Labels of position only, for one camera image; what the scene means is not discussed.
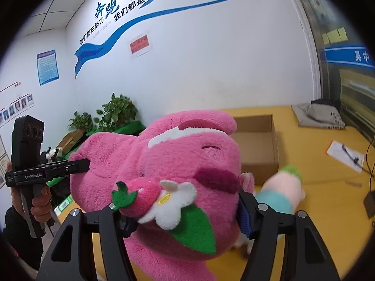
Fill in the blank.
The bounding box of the blue wall notice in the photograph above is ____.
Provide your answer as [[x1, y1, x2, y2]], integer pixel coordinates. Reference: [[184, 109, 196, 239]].
[[36, 49, 59, 86]]

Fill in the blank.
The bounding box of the wooden box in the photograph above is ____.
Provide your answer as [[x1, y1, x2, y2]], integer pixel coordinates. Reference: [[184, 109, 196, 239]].
[[56, 130, 87, 156]]

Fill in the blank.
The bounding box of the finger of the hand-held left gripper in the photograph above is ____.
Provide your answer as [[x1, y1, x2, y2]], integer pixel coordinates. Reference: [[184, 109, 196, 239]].
[[69, 158, 90, 174]]

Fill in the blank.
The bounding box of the person's left forearm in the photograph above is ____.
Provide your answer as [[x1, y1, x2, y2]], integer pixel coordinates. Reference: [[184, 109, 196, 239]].
[[2, 206, 45, 273]]

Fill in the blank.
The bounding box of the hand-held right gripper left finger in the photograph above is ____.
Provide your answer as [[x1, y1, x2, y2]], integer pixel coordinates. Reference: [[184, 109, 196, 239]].
[[35, 203, 139, 281]]

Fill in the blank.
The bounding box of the long black cable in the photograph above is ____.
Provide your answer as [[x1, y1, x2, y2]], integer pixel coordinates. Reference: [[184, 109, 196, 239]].
[[363, 140, 375, 200]]

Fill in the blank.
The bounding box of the blue ribbon wall decal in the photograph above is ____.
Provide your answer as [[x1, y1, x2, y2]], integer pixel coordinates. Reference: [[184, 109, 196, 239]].
[[74, 0, 255, 79]]

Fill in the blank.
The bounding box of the black power adapter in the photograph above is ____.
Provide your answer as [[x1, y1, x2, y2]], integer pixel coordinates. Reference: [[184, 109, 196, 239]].
[[363, 190, 375, 219]]

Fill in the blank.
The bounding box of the white paper sheet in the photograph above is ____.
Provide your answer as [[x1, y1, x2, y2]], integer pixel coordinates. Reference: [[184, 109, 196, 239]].
[[326, 140, 365, 173]]

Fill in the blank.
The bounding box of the pink plush bear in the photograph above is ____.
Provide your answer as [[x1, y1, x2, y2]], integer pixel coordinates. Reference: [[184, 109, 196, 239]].
[[69, 110, 255, 281]]

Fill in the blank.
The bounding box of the small potted plant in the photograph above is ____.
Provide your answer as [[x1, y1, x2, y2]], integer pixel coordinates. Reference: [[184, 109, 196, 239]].
[[68, 110, 95, 133]]

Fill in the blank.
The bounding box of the black folded cloth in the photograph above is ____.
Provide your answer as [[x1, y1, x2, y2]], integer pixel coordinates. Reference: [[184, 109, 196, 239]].
[[311, 98, 342, 109]]

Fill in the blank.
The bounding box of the cardboard box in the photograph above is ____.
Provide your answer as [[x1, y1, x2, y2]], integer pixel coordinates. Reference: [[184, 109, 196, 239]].
[[225, 114, 281, 186]]

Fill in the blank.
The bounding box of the green cloth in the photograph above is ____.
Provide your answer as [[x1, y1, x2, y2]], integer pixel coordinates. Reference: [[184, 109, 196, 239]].
[[85, 120, 147, 138]]

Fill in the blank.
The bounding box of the person's left hand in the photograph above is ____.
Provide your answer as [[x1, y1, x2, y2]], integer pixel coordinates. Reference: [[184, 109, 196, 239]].
[[10, 186, 53, 232]]

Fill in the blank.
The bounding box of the wall photo chart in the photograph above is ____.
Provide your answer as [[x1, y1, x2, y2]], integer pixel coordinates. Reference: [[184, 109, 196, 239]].
[[0, 81, 35, 128]]

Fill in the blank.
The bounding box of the short black adapter cable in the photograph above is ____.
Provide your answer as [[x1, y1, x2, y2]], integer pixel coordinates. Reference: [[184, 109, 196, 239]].
[[341, 143, 364, 169]]

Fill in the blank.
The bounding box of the large potted plant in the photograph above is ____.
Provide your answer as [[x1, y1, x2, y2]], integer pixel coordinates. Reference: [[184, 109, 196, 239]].
[[92, 92, 139, 133]]

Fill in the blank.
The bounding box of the blue door sign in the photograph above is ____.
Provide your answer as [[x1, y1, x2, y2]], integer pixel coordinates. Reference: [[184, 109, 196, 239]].
[[324, 44, 375, 71]]

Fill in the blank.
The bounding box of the grey cloth bag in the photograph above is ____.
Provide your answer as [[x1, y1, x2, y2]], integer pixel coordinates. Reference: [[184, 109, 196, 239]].
[[291, 102, 346, 129]]

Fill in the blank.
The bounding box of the red wall notice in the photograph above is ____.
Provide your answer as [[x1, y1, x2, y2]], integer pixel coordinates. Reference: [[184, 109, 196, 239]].
[[129, 32, 153, 59]]

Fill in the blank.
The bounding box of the cartoon window poster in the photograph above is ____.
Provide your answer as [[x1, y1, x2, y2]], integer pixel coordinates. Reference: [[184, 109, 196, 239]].
[[307, 0, 327, 16]]

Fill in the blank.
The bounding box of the yellow shelf unit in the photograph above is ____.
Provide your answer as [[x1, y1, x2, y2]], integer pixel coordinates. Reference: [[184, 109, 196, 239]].
[[339, 67, 375, 142]]

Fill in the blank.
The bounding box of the green white packet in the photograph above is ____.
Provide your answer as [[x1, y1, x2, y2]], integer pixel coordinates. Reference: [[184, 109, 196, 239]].
[[54, 195, 77, 225]]

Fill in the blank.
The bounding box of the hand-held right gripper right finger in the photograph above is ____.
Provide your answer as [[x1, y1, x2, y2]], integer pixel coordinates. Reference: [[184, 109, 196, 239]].
[[236, 187, 342, 281]]

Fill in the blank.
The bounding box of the pastel plush pig green hair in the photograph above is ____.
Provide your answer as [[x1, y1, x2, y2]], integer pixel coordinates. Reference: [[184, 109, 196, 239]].
[[234, 165, 307, 259]]

